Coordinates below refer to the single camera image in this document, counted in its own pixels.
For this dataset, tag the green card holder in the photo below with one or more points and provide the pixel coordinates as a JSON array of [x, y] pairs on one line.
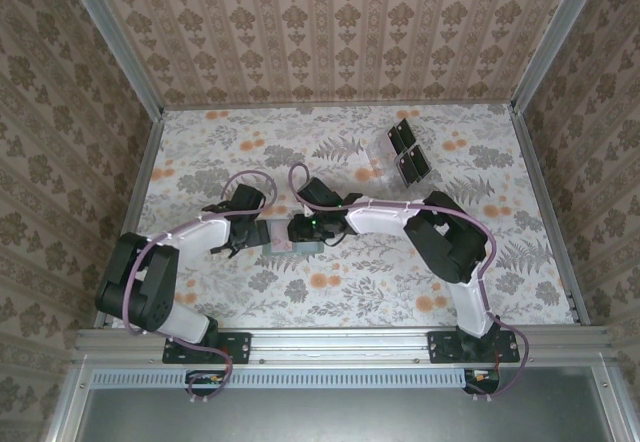
[[305, 248]]

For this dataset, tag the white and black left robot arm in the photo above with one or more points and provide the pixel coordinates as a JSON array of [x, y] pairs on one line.
[[200, 234]]

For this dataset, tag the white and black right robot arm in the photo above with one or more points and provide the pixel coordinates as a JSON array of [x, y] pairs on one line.
[[375, 219]]

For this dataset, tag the clear acrylic card stand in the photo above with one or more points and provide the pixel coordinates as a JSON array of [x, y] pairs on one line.
[[380, 174]]

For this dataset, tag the black credit card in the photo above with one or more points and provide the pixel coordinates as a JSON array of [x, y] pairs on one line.
[[396, 141], [409, 173], [406, 134], [421, 163]]

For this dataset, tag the floral printed table cover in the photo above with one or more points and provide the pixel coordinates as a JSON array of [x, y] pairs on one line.
[[300, 302]]

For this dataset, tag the aluminium table edge rail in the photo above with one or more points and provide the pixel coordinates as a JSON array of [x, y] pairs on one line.
[[550, 212], [139, 187]]

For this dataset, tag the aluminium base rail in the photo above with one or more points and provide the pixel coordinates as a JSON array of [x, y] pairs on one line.
[[340, 344]]

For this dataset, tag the aluminium frame post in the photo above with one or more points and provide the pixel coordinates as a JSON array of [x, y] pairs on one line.
[[67, 412], [116, 42], [550, 37], [607, 402]]

